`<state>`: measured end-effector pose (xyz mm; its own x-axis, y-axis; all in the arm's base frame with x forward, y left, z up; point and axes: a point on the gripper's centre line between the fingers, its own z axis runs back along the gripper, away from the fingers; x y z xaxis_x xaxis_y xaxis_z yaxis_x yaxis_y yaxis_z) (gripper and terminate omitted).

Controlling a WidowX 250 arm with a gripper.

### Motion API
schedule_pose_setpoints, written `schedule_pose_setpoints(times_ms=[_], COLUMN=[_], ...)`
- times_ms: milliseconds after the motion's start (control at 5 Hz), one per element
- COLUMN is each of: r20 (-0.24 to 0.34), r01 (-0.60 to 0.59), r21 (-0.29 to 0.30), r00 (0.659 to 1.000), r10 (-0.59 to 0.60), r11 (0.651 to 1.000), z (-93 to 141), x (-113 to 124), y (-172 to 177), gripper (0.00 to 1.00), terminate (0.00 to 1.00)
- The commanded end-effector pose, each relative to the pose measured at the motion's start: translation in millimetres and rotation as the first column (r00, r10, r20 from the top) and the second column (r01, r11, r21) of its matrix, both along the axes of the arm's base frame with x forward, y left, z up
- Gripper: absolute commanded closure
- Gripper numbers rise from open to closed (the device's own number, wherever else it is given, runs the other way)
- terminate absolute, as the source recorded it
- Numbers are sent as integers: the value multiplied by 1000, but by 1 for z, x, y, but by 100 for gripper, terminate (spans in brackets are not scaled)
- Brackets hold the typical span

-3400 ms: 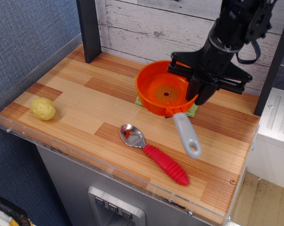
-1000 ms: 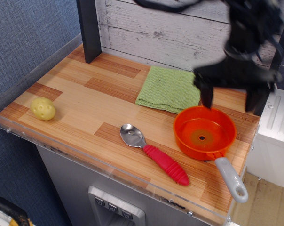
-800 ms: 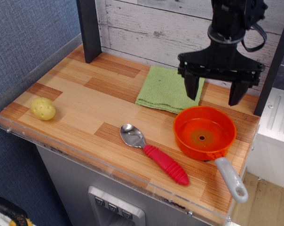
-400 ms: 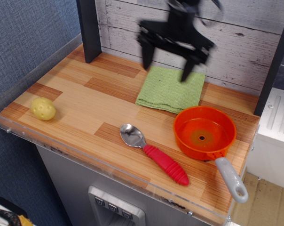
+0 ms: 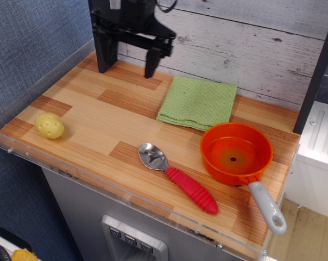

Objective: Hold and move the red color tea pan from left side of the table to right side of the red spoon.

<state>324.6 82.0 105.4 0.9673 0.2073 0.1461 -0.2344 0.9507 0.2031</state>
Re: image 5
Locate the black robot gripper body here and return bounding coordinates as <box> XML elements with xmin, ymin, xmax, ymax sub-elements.
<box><xmin>91</xmin><ymin>1</ymin><xmax>176</xmax><ymax>58</ymax></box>

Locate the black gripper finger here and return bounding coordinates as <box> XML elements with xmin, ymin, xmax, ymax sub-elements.
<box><xmin>94</xmin><ymin>29</ymin><xmax>118</xmax><ymax>67</ymax></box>
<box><xmin>144</xmin><ymin>47</ymin><xmax>162</xmax><ymax>78</ymax></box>

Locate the orange pan with grey handle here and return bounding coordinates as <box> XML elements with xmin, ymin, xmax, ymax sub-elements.
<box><xmin>200</xmin><ymin>122</ymin><xmax>287</xmax><ymax>235</ymax></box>

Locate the green folded cloth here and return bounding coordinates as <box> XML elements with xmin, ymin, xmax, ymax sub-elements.
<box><xmin>156</xmin><ymin>76</ymin><xmax>237</xmax><ymax>131</ymax></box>

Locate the yellow toy potato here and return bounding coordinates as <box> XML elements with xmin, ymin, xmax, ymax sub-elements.
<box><xmin>35</xmin><ymin>113</ymin><xmax>65</xmax><ymax>139</ymax></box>

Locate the grey toy kitchen cabinet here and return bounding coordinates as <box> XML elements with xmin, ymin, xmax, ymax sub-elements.
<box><xmin>43</xmin><ymin>169</ymin><xmax>238</xmax><ymax>260</ymax></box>

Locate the white ribbed toy sink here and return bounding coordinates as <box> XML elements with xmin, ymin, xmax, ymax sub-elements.
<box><xmin>299</xmin><ymin>101</ymin><xmax>328</xmax><ymax>164</ymax></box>

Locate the silver dispenser button panel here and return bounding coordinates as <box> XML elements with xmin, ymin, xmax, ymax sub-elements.
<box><xmin>102</xmin><ymin>215</ymin><xmax>169</xmax><ymax>261</ymax></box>

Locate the clear acrylic table guard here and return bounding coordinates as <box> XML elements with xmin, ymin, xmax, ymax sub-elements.
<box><xmin>0</xmin><ymin>38</ymin><xmax>301</xmax><ymax>259</ymax></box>

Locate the yellow object at bottom left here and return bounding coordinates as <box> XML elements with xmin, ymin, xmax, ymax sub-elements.
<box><xmin>11</xmin><ymin>248</ymin><xmax>39</xmax><ymax>261</ymax></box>

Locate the black left upright post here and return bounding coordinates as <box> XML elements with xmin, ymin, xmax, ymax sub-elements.
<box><xmin>88</xmin><ymin>0</ymin><xmax>118</xmax><ymax>73</ymax></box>

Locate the black upright post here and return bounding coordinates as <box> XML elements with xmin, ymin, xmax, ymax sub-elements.
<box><xmin>88</xmin><ymin>0</ymin><xmax>118</xmax><ymax>73</ymax></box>
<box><xmin>293</xmin><ymin>32</ymin><xmax>328</xmax><ymax>134</ymax></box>

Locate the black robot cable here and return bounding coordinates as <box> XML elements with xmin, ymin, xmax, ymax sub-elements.
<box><xmin>154</xmin><ymin>0</ymin><xmax>179</xmax><ymax>13</ymax></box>

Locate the metal spoon with red handle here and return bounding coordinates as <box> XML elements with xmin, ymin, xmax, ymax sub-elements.
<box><xmin>138</xmin><ymin>143</ymin><xmax>219</xmax><ymax>215</ymax></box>

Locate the black right upright post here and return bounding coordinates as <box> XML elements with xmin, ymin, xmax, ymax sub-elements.
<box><xmin>293</xmin><ymin>32</ymin><xmax>328</xmax><ymax>134</ymax></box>

